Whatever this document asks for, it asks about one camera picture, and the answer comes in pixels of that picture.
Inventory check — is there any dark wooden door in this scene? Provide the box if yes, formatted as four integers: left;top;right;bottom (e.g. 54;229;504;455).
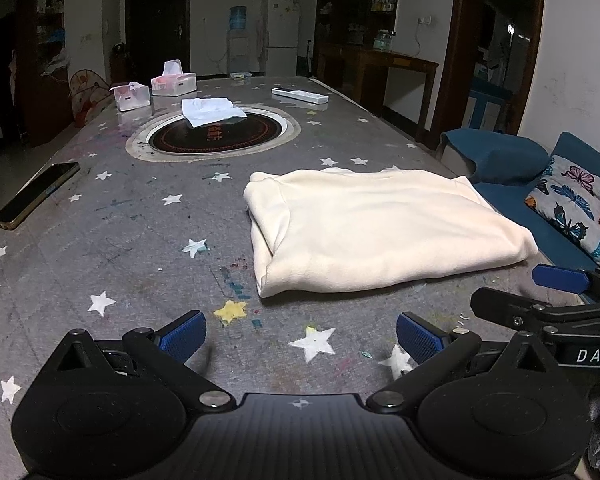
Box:
124;0;192;83

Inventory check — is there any white remote control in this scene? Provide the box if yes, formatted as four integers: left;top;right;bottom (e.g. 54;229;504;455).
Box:
271;86;329;105

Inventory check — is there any butterfly print cushion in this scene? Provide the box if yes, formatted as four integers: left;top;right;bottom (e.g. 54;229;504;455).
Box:
524;154;600;275

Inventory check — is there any round black induction cooktop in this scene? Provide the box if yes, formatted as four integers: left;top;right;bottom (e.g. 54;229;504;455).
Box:
125;105;302;162

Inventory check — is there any dark smartphone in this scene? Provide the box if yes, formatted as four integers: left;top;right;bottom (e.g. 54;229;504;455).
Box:
0;161;82;231

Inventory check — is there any white crumpled cloth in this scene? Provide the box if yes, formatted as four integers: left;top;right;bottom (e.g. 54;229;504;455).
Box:
181;96;248;129

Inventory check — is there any wooden shelf cabinet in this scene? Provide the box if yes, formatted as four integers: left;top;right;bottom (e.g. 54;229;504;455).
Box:
15;0;71;148
315;0;401;53

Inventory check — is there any blue sofa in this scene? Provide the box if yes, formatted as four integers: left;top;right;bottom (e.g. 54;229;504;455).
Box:
437;127;600;273

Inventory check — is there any cream fleece sweater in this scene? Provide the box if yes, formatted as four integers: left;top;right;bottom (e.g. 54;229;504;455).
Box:
243;167;539;298

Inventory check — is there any white water dispenser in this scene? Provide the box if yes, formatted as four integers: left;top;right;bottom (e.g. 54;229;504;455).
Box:
227;30;251;75

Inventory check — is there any wooden side table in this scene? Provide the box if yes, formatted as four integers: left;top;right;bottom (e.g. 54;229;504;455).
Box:
316;42;440;143

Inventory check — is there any pink tissue box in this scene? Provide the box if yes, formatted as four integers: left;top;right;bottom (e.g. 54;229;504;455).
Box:
151;60;197;97

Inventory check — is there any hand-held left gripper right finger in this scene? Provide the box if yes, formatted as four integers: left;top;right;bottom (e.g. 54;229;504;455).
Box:
366;311;561;409

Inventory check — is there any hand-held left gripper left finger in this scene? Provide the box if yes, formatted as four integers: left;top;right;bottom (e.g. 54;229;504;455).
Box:
50;310;233;409

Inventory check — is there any blue cabinet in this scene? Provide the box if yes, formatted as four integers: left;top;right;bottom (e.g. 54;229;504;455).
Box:
467;77;512;133

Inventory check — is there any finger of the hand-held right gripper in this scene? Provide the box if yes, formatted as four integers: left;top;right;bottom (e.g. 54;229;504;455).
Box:
470;287;600;333
532;265;600;303

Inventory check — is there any white refrigerator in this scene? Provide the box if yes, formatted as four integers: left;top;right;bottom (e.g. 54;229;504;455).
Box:
261;0;301;76

